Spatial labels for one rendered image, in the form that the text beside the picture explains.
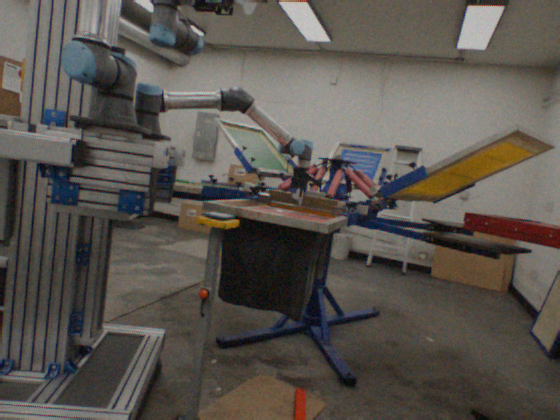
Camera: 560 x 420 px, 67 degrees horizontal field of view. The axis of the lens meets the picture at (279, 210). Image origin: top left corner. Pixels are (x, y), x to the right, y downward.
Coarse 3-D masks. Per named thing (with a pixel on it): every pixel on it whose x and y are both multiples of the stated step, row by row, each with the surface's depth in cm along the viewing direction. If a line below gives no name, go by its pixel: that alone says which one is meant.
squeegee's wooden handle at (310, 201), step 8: (272, 192) 241; (280, 192) 239; (288, 192) 239; (272, 200) 241; (280, 200) 240; (288, 200) 238; (296, 200) 237; (304, 200) 235; (312, 200) 234; (320, 200) 232; (328, 200) 231; (336, 200) 230; (320, 208) 233; (328, 208) 231
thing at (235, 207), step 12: (204, 204) 189; (216, 204) 187; (228, 204) 207; (240, 204) 221; (252, 204) 237; (264, 204) 255; (240, 216) 184; (252, 216) 182; (264, 216) 180; (276, 216) 178; (288, 216) 178; (336, 216) 246; (312, 228) 174; (324, 228) 172; (336, 228) 189
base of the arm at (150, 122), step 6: (138, 114) 194; (144, 114) 194; (150, 114) 194; (156, 114) 197; (138, 120) 193; (144, 120) 193; (150, 120) 194; (156, 120) 197; (144, 126) 193; (150, 126) 195; (156, 126) 197; (156, 132) 197
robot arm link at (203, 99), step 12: (168, 96) 210; (180, 96) 211; (192, 96) 213; (204, 96) 214; (216, 96) 215; (168, 108) 212; (180, 108) 214; (192, 108) 216; (204, 108) 218; (216, 108) 219; (228, 108) 218
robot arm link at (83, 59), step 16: (80, 0) 132; (96, 0) 131; (80, 16) 132; (96, 16) 131; (80, 32) 132; (96, 32) 132; (64, 48) 131; (80, 48) 129; (96, 48) 132; (64, 64) 132; (80, 64) 130; (96, 64) 132; (112, 64) 138; (80, 80) 133; (96, 80) 135; (112, 80) 140
